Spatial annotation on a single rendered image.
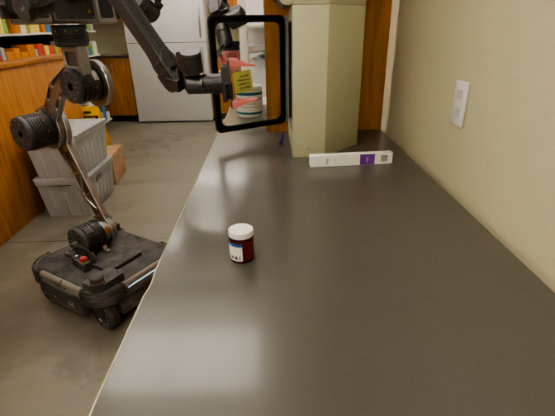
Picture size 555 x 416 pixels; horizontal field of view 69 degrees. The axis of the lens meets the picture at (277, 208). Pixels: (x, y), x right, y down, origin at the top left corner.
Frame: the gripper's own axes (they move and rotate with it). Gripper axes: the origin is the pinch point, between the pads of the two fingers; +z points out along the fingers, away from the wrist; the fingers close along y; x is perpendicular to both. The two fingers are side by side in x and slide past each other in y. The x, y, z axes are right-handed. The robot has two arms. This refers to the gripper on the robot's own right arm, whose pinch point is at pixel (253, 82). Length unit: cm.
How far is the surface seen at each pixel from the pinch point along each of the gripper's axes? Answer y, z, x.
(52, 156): -68, -157, 163
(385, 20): 16, 50, 46
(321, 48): 8.5, 21.1, 8.9
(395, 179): -27, 41, -14
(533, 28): 13, 55, -41
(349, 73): 0.0, 31.9, 17.8
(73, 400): -120, -78, -8
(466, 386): -27, 28, -88
